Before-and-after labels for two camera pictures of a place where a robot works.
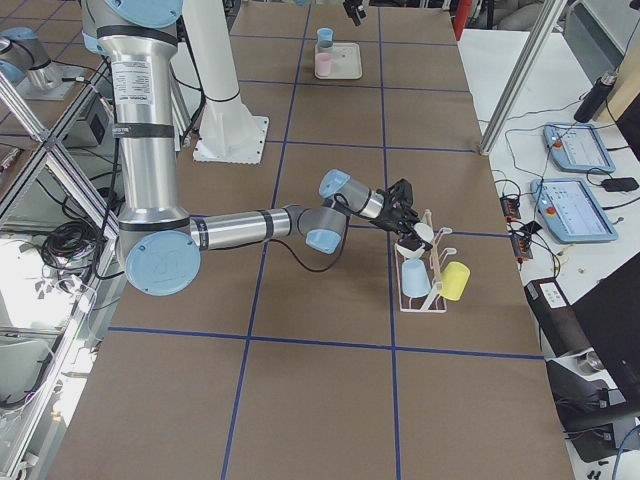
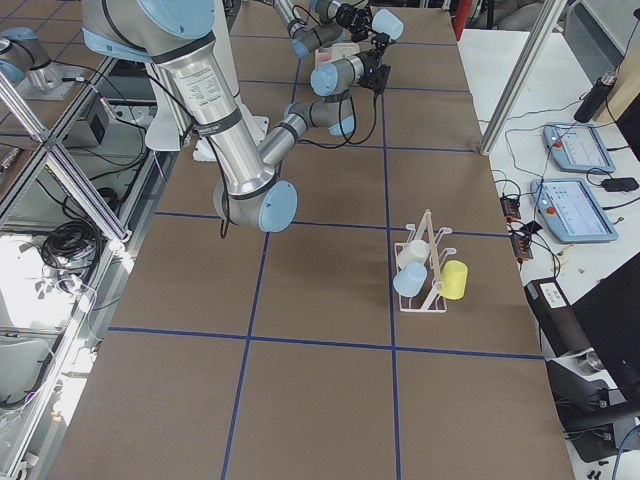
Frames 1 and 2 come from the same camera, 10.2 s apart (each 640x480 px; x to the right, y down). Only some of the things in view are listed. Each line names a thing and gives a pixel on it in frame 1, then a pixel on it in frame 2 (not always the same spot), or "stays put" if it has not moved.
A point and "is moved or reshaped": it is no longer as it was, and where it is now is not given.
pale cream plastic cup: x=426 y=233 is moved or reshaped
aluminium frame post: x=549 y=14 stays put
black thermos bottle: x=595 y=97 stays put
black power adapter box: x=557 y=317 stays put
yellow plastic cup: x=456 y=277 stays put
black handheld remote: x=620 y=184 stays put
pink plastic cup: x=323 y=64 stays put
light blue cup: x=324 y=34 is moved or reshaped
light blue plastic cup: x=414 y=278 is moved or reshaped
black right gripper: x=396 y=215 to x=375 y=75
